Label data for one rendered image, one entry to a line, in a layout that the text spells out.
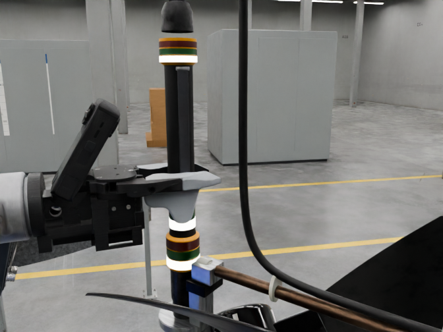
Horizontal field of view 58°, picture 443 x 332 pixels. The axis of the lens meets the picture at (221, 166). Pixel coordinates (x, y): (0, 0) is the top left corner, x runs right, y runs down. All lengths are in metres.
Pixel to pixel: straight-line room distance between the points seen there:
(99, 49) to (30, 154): 2.61
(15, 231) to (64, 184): 0.07
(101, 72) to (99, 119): 4.37
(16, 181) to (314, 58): 6.78
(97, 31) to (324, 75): 3.96
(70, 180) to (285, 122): 6.60
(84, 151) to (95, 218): 0.07
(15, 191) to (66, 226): 0.07
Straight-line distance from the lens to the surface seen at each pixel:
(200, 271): 0.50
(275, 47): 6.86
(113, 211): 0.46
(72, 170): 0.45
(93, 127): 0.44
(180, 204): 0.47
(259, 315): 0.63
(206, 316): 0.32
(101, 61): 4.80
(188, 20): 0.47
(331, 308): 0.44
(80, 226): 0.48
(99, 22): 4.83
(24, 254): 2.50
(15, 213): 0.45
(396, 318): 0.42
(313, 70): 7.11
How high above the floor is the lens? 1.61
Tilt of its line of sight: 14 degrees down
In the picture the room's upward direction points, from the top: straight up
